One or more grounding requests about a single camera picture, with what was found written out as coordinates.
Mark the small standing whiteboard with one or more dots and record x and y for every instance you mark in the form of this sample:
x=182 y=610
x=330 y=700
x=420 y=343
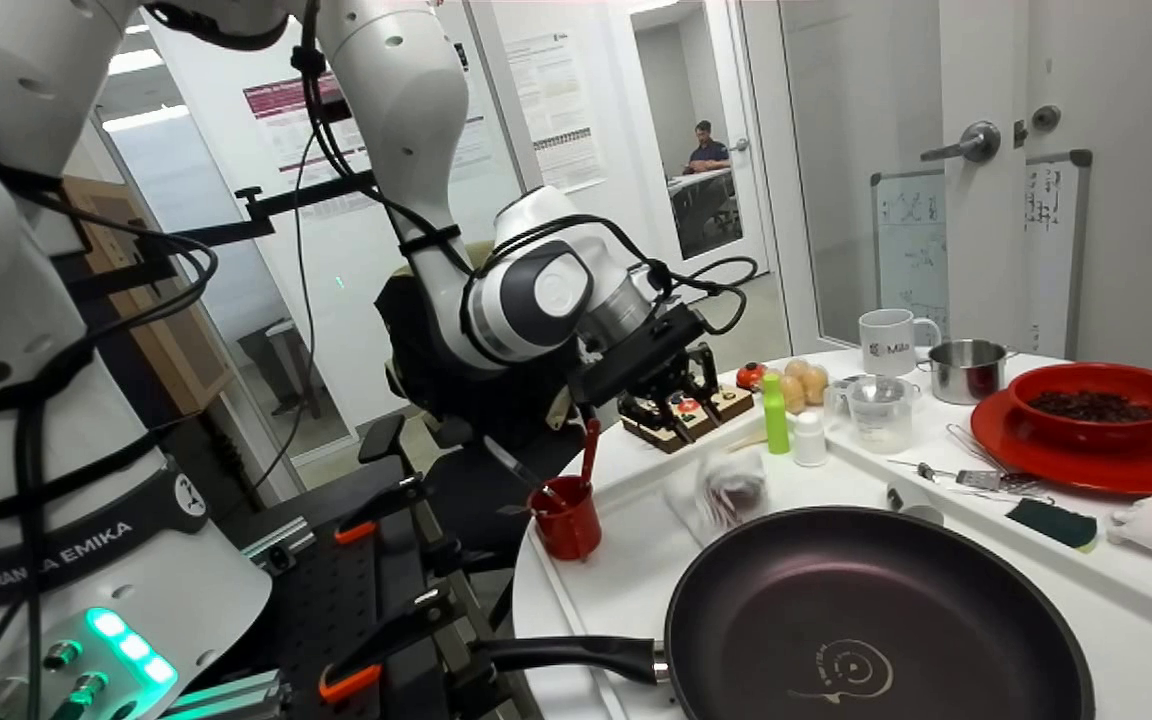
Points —
x=1053 y=253
x=909 y=247

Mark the door lock knob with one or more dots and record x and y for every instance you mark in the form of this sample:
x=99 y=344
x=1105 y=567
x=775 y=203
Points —
x=1043 y=126

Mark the clear plastic cup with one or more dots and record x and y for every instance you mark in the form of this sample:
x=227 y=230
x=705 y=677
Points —
x=880 y=434

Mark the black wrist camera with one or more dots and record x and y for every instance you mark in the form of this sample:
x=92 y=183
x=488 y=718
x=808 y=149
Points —
x=629 y=357

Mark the small white bottle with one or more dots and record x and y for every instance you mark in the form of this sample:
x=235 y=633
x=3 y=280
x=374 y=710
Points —
x=808 y=440

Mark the light wooden board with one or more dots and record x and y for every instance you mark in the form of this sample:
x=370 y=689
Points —
x=158 y=320

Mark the distant person at desk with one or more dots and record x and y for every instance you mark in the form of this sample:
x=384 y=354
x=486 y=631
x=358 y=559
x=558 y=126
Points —
x=705 y=149

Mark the grey marker pen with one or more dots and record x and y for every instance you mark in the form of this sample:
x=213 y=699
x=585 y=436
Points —
x=962 y=473

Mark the red measuring cup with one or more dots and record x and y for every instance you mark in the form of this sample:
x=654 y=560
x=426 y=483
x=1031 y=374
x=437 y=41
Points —
x=565 y=520

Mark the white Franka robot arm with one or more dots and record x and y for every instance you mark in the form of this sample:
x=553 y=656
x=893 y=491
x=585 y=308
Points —
x=388 y=92

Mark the dark beans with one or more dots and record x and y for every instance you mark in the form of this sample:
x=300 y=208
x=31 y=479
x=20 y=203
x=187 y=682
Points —
x=1092 y=405

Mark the poster with purple band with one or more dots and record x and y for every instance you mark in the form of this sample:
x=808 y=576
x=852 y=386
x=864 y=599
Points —
x=278 y=98

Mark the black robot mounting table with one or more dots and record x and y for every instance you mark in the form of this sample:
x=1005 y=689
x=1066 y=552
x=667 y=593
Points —
x=296 y=627

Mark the white mug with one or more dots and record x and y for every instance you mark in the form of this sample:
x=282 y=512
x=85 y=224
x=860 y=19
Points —
x=889 y=344

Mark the white paper notice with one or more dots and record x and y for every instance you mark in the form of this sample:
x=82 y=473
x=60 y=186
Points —
x=558 y=112

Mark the black camera mount rod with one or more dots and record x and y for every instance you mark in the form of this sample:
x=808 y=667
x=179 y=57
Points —
x=203 y=233

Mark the green squeeze bottle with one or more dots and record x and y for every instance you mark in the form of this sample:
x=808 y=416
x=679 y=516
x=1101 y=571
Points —
x=777 y=416

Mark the shallow steel bowl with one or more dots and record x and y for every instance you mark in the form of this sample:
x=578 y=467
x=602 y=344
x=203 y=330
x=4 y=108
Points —
x=871 y=390

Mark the red colander bowl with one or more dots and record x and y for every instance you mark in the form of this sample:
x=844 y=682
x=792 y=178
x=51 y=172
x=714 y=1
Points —
x=1137 y=471

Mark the white cloth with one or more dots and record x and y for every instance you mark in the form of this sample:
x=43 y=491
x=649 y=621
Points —
x=738 y=492

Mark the wooden sushi board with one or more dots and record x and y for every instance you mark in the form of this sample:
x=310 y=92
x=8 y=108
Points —
x=660 y=428

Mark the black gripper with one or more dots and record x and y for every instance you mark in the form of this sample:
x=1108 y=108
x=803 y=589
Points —
x=689 y=367

